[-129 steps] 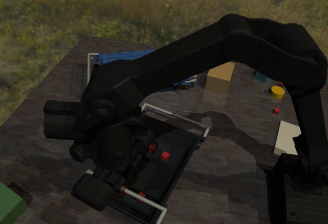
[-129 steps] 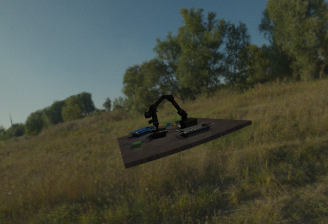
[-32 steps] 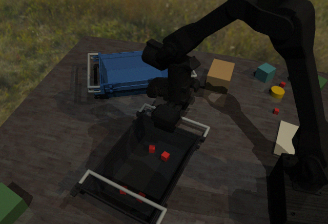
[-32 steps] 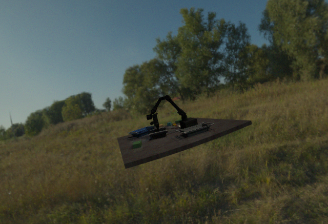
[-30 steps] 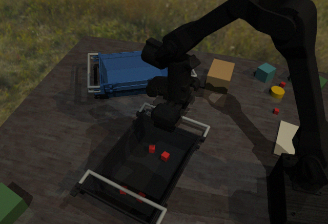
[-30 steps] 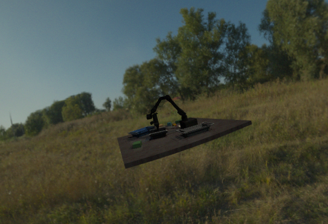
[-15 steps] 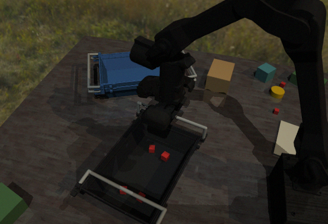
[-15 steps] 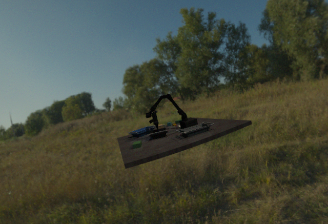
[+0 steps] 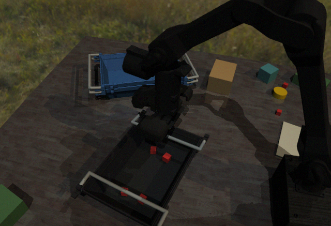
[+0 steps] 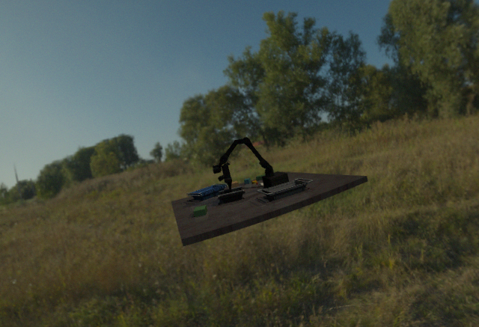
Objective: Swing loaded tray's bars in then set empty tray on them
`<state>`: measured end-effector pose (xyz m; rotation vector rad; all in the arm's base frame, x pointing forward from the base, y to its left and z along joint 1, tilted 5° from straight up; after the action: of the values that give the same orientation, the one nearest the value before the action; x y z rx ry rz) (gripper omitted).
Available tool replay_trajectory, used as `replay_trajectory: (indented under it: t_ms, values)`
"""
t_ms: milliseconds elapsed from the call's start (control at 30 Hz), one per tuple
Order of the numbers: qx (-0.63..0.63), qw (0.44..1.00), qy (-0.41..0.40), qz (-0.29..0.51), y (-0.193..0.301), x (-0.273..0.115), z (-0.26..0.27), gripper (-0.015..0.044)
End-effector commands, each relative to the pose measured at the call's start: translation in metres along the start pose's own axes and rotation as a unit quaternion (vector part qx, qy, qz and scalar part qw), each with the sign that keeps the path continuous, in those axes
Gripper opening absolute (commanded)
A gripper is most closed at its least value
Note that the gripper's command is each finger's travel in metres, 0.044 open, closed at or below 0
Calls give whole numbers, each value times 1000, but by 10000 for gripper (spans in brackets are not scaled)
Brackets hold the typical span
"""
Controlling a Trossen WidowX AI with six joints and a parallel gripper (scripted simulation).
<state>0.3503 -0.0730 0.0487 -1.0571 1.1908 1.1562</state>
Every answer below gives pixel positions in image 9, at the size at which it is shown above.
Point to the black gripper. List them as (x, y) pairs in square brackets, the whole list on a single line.
[(169, 108)]

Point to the teal cube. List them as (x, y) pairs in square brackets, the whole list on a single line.
[(267, 73)]

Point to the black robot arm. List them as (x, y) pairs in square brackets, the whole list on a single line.
[(299, 25)]

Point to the yellow short cylinder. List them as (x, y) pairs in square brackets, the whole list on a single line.
[(279, 93)]

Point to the green rectangular block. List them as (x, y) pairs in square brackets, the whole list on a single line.
[(12, 208), (296, 81)]

